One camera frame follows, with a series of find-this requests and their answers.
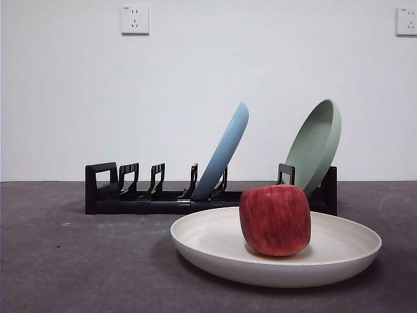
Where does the cream yellow plate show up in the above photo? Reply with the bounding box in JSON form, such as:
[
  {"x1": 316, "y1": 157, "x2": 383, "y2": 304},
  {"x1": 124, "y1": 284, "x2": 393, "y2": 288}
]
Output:
[{"x1": 170, "y1": 206, "x2": 382, "y2": 288}]

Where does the white wall socket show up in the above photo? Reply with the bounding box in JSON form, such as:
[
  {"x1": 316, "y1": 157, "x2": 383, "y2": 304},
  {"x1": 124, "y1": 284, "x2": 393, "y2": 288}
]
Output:
[
  {"x1": 121, "y1": 4, "x2": 151, "y2": 36},
  {"x1": 395, "y1": 7, "x2": 417, "y2": 37}
]

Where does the red apple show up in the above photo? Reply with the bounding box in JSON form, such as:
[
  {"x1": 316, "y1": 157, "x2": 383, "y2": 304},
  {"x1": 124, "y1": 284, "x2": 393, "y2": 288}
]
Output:
[{"x1": 239, "y1": 184, "x2": 311, "y2": 258}]

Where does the green plate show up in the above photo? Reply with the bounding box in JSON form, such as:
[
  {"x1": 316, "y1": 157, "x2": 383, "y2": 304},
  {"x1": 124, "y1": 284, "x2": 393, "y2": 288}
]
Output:
[{"x1": 284, "y1": 98, "x2": 343, "y2": 198}]

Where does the black plate rack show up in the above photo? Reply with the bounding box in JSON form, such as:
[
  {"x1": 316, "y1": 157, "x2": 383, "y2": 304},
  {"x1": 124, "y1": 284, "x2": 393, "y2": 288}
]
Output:
[{"x1": 84, "y1": 162, "x2": 338, "y2": 216}]

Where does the blue plate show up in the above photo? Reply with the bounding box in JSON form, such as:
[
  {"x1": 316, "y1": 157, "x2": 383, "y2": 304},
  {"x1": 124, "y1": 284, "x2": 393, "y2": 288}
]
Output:
[{"x1": 190, "y1": 102, "x2": 250, "y2": 200}]

